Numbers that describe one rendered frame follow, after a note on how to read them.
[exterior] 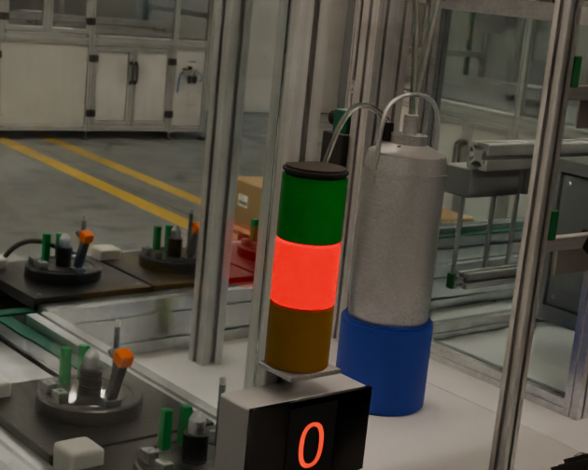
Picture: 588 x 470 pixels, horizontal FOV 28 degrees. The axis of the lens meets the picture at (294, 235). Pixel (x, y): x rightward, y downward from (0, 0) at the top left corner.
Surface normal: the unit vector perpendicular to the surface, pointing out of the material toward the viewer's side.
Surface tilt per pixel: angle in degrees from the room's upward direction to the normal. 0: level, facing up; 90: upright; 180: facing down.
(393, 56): 90
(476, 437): 0
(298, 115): 90
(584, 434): 0
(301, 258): 90
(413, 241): 90
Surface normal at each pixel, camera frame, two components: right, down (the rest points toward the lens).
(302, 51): 0.63, 0.22
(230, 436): -0.77, 0.07
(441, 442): 0.10, -0.97
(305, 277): 0.00, 0.22
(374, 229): -0.59, 0.11
